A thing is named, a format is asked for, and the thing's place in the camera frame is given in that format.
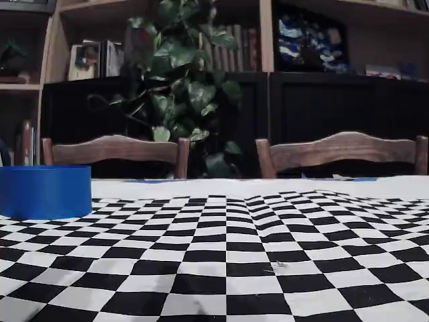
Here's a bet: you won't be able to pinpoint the thin upright books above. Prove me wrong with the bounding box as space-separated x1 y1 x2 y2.
15 120 40 167

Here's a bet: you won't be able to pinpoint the wide picture card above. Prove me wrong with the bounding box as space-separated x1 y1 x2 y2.
68 42 101 81

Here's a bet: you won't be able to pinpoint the blue round box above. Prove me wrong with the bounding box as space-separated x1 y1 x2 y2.
0 165 93 221

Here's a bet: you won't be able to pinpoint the black cabinet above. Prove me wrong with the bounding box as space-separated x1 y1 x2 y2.
42 70 429 178

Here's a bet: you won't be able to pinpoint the blue patterned painting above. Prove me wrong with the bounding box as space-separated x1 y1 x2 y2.
276 11 349 73

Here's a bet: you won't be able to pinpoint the row of brown books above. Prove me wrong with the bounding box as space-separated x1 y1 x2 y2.
199 23 261 72

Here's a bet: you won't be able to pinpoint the light wooden bookshelf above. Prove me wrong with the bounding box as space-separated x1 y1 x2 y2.
0 0 429 168

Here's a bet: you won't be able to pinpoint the narrow picture card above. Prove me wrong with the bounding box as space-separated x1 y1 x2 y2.
100 40 125 77

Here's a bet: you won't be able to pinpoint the green leafy houseplant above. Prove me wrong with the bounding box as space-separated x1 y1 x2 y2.
86 0 244 178

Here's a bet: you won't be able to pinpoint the checkered paper mat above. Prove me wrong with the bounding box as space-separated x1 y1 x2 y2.
0 176 429 322

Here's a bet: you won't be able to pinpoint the dark figurine on wooden base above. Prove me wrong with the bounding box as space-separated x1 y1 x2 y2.
0 38 29 78

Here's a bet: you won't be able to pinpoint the wooden chair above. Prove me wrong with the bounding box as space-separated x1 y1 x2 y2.
255 131 429 178
42 134 191 178

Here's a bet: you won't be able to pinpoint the colourful flat box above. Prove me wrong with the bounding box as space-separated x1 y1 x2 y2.
365 63 420 81

